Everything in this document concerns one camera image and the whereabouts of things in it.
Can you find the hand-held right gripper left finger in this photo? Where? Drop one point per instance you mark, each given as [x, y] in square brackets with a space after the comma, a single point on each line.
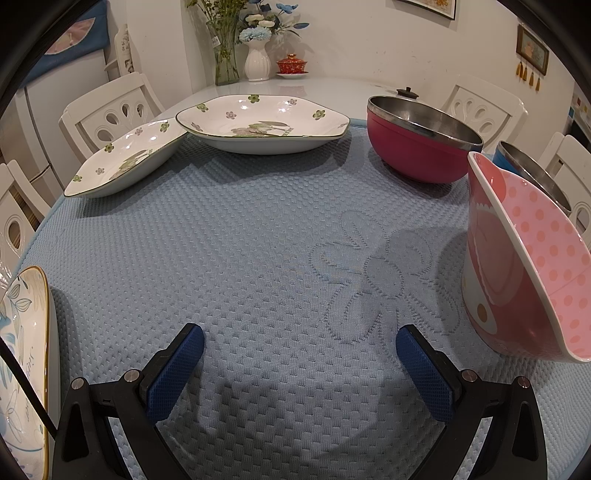
[178, 369]

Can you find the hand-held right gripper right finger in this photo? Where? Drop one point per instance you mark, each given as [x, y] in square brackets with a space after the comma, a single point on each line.
[425, 369]

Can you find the pink polka-dot bowl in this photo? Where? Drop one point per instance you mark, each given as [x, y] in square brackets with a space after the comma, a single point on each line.
[531, 258]

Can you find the blue-leaf gold-rim plate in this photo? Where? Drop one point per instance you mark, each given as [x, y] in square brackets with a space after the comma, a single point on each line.
[23, 323]

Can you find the white green-flower plate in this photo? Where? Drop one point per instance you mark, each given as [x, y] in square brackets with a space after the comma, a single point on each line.
[124, 161]
[258, 115]

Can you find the red steel bowl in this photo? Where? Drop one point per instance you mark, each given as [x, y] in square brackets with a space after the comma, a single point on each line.
[406, 152]

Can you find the blue steel bowl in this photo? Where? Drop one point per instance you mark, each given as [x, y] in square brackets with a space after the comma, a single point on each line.
[535, 175]

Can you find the blue woven table mat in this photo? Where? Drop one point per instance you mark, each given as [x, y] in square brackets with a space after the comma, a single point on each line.
[254, 254]

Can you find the white dining chair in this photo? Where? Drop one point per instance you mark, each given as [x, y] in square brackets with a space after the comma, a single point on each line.
[485, 106]
[570, 170]
[14, 217]
[92, 115]
[122, 46]

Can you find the black pot lid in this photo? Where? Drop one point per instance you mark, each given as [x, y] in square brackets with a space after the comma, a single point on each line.
[408, 93]

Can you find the white refrigerator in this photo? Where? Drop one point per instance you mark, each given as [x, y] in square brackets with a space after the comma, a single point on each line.
[46, 115]

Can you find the glass vase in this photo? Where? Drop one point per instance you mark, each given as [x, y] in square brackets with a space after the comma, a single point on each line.
[226, 60]

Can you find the white ceramic vase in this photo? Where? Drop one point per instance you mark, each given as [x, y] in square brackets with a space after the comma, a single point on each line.
[257, 62]

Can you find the red lidded teacup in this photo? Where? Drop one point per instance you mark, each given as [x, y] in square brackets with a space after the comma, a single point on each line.
[289, 63]

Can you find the blue cloth with pink patch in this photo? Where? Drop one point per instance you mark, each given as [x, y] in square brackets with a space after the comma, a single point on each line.
[78, 32]

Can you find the blue artificial flowers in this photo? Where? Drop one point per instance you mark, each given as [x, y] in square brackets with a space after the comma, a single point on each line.
[268, 21]

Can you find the green flower bunch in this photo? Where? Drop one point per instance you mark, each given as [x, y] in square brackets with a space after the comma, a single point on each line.
[221, 11]

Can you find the framed wall hanging with tassels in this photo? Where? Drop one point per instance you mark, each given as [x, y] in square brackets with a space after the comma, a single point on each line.
[532, 48]

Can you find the framed wall picture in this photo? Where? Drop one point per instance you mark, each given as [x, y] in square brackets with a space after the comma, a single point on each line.
[429, 7]

